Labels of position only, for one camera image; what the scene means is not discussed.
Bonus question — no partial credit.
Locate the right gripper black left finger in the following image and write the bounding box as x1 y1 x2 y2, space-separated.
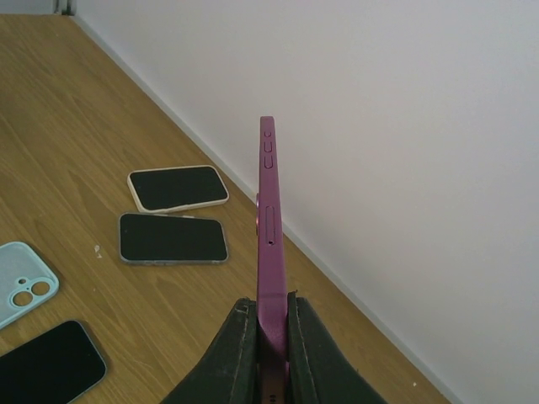
163 298 257 404

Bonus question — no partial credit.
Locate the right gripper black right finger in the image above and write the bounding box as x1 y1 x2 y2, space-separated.
287 292 385 404

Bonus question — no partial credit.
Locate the purple smartphone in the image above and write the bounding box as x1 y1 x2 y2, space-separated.
256 116 288 403

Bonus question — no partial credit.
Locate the black smartphone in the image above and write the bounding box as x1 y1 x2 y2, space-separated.
1 320 107 403

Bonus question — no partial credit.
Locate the light blue phone case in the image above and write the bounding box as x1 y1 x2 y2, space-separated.
1 242 60 329

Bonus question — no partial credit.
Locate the phone in grey case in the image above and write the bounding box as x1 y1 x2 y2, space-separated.
119 212 228 265

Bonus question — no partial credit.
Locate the phone in white case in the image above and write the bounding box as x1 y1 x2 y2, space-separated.
127 165 229 213

